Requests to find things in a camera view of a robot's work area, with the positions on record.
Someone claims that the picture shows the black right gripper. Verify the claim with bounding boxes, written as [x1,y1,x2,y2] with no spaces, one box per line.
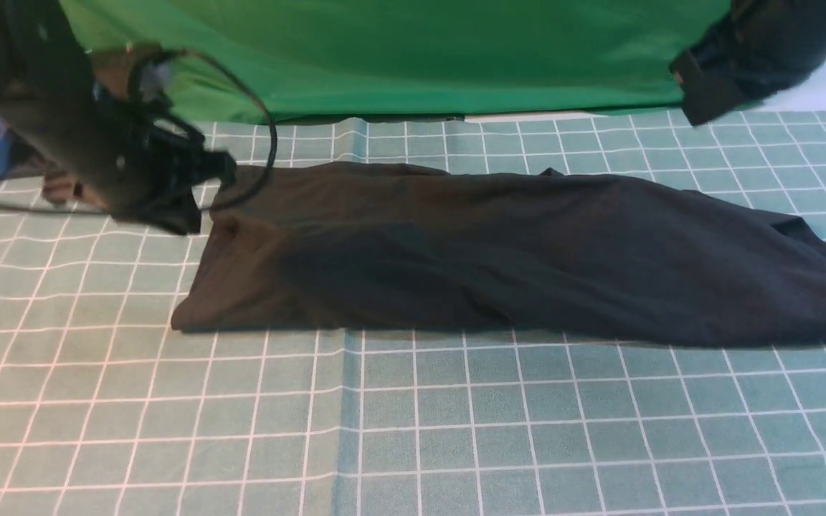
[668,29,772,127]

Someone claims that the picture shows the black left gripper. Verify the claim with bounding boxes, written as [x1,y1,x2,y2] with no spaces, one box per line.
[62,92,237,236]

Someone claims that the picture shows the dark gray long-sleeve shirt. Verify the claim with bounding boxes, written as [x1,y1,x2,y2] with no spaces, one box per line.
[171,161,826,347]

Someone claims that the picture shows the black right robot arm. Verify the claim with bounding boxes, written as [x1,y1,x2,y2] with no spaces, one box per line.
[669,1,826,127]

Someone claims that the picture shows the crumpled dark brown shirt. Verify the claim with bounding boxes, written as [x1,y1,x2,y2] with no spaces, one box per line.
[6,138,105,209]

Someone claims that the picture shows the green backdrop cloth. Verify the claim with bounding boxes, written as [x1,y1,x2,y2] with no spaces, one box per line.
[62,1,730,120]

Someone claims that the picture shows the teal grid-pattern tablecloth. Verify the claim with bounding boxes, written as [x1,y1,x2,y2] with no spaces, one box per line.
[0,107,826,516]

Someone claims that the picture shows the black left camera cable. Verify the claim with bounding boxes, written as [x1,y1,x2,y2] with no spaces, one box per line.
[0,49,279,216]

